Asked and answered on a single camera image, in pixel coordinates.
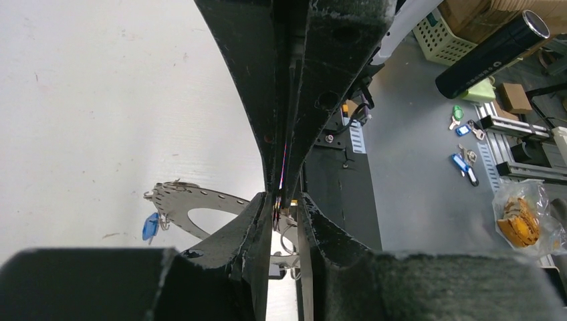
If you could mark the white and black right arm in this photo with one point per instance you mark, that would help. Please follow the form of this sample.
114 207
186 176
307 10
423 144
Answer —
294 62

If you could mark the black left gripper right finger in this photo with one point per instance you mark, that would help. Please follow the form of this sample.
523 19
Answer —
343 279

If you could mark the bagged orange food item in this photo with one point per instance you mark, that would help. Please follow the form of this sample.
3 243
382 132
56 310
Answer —
530 220

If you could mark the white slotted cable duct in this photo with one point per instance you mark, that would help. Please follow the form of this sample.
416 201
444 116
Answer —
356 135

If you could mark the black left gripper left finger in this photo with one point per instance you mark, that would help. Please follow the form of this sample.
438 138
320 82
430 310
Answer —
224 277

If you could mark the blue key tag bunch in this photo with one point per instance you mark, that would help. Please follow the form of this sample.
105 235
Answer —
464 160

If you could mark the black cylindrical tube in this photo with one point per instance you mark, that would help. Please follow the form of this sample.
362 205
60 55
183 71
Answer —
502 47

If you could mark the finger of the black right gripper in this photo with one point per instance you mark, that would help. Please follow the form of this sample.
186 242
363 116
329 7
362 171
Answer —
245 34
340 38

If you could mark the green key tag bunch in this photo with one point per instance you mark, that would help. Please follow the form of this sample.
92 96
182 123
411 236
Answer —
456 117

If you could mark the cream perforated basket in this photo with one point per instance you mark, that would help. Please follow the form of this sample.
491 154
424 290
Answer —
437 42

